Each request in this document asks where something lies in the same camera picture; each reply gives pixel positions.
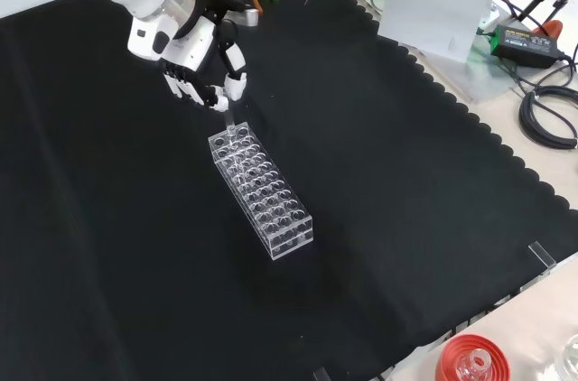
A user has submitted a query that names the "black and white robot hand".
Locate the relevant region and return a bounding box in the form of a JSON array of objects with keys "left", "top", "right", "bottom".
[{"left": 126, "top": 0, "right": 263, "bottom": 114}]

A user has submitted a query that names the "clear glass test tube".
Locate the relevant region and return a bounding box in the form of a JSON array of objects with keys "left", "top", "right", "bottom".
[{"left": 222, "top": 108, "right": 239, "bottom": 148}]

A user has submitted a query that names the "clear acrylic test tube rack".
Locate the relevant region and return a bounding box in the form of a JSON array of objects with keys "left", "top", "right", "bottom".
[{"left": 207, "top": 120, "right": 314, "bottom": 262}]

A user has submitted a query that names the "black bench cloth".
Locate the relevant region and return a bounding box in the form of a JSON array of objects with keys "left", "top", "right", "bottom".
[{"left": 0, "top": 0, "right": 578, "bottom": 381}]

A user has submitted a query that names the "pale board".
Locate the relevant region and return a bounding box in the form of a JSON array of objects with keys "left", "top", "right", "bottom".
[{"left": 376, "top": 0, "right": 493, "bottom": 66}]

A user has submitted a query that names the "black power adapter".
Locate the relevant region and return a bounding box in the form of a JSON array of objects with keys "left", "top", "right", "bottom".
[{"left": 489, "top": 23, "right": 568, "bottom": 70}]

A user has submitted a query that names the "red round funnel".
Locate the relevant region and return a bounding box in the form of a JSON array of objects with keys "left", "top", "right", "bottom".
[{"left": 433, "top": 332, "right": 512, "bottom": 381}]

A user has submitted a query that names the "small clear glass flask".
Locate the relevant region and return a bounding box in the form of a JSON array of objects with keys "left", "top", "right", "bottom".
[{"left": 455, "top": 348, "right": 494, "bottom": 381}]

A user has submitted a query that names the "clear glass vessel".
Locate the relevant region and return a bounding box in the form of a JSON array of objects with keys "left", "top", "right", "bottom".
[{"left": 561, "top": 334, "right": 578, "bottom": 378}]

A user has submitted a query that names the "grey metal base plate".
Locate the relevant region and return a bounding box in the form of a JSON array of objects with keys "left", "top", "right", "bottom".
[{"left": 347, "top": 0, "right": 527, "bottom": 105}]

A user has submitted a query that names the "coiled black cable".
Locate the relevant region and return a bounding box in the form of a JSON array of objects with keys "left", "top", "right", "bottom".
[{"left": 517, "top": 84, "right": 578, "bottom": 150}]

